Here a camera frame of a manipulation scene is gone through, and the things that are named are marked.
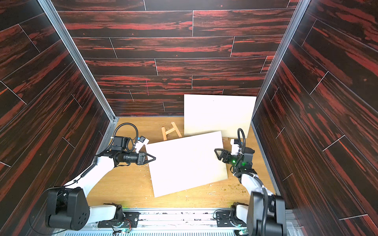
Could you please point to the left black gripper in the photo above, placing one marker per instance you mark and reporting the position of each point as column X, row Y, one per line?
column 141, row 158

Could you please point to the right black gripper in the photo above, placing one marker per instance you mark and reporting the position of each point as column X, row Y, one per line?
column 227, row 158

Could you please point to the wooden easel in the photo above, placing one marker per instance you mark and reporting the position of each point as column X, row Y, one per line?
column 169, row 131

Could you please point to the white canvas board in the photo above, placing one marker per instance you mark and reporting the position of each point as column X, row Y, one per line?
column 224, row 113
column 186, row 163

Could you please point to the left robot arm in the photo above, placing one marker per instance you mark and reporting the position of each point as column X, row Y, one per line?
column 67, row 206

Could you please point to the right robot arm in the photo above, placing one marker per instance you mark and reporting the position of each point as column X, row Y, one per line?
column 265, row 213

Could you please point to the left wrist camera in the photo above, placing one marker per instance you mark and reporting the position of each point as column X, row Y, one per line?
column 141, row 141

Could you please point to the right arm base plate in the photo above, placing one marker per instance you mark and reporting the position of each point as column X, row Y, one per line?
column 224, row 218

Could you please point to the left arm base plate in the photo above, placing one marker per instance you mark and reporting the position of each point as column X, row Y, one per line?
column 129, row 220

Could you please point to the aluminium front rail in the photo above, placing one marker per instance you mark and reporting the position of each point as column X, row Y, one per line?
column 169, row 222

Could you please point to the left aluminium corner post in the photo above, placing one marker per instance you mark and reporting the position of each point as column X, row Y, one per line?
column 57, row 23

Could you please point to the aluminium corner post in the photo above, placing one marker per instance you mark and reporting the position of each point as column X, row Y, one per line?
column 57, row 23
column 287, row 37

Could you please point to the right aluminium corner post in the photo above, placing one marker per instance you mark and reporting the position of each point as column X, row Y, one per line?
column 287, row 37

